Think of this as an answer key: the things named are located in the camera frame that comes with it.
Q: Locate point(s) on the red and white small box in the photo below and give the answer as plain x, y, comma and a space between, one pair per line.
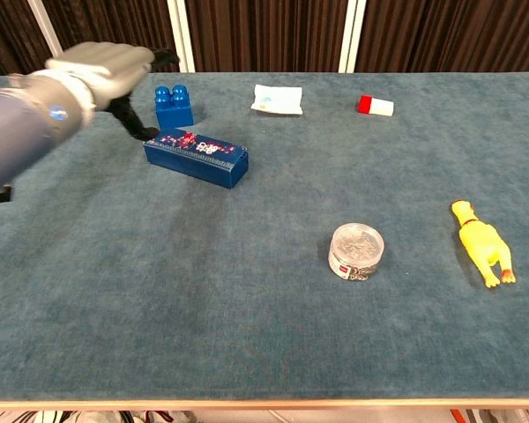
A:
379, 106

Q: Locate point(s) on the clear round jar of pins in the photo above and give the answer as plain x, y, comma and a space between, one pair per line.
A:
356, 247

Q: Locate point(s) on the white tissue packet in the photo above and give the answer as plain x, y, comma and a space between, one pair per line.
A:
282, 99

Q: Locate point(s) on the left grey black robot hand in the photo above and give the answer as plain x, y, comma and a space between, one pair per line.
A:
110, 70

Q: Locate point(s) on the white metal frame post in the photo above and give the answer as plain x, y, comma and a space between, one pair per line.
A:
352, 35
48, 26
181, 26

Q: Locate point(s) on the blue glasses case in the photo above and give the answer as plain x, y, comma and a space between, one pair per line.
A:
194, 161

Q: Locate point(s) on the dark brown pleated curtain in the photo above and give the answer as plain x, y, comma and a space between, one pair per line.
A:
264, 35

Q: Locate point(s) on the yellow rubber chicken toy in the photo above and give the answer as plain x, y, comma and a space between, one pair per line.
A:
480, 240

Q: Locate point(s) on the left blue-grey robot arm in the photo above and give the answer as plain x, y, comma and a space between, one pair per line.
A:
22, 128

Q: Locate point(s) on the blue toy building block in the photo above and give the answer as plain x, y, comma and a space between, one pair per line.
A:
174, 115

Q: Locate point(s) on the blue-green velvet table cloth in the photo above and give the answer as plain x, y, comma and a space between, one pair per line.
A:
264, 330

